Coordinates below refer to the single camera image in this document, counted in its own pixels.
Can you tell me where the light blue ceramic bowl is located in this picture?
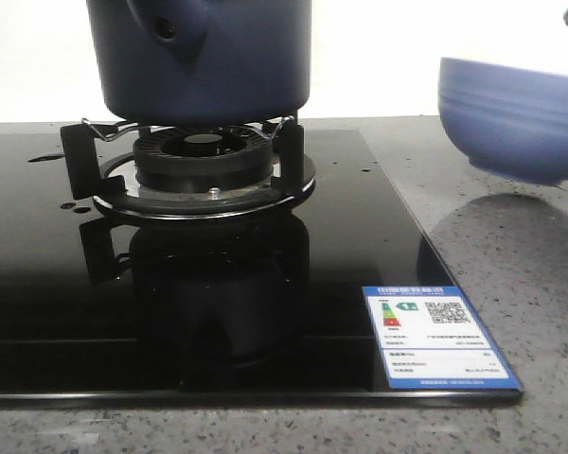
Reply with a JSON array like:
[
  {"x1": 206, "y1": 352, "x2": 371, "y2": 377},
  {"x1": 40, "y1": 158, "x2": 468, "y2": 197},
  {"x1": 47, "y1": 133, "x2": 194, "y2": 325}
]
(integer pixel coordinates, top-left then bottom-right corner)
[{"x1": 438, "y1": 58, "x2": 568, "y2": 185}]

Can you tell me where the blue white energy label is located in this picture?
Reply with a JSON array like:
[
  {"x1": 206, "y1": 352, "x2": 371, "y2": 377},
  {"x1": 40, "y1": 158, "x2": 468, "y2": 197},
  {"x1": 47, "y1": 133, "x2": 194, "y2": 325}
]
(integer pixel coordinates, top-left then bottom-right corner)
[{"x1": 363, "y1": 286, "x2": 521, "y2": 391}]

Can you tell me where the black metal pot support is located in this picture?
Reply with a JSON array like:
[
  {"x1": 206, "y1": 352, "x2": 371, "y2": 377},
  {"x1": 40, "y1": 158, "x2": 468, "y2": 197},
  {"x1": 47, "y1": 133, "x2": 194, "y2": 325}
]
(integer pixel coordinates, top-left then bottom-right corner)
[{"x1": 61, "y1": 116, "x2": 315, "y2": 221}]

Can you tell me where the black glass gas cooktop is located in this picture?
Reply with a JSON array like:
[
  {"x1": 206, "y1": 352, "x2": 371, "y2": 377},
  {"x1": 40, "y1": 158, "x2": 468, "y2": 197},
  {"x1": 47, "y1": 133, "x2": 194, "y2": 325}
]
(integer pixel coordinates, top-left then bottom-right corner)
[{"x1": 0, "y1": 131, "x2": 523, "y2": 408}]

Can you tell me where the black round gas burner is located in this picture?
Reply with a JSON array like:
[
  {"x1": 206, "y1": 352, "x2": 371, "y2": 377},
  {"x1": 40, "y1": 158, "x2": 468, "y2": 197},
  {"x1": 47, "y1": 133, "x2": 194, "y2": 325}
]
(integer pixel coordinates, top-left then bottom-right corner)
[{"x1": 133, "y1": 127, "x2": 273, "y2": 193}]

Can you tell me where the dark blue ceramic pot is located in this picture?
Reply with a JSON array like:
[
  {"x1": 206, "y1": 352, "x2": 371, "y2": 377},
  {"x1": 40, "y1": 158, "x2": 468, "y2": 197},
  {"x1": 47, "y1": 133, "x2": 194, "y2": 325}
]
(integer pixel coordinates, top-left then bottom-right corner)
[{"x1": 86, "y1": 1, "x2": 311, "y2": 126}]

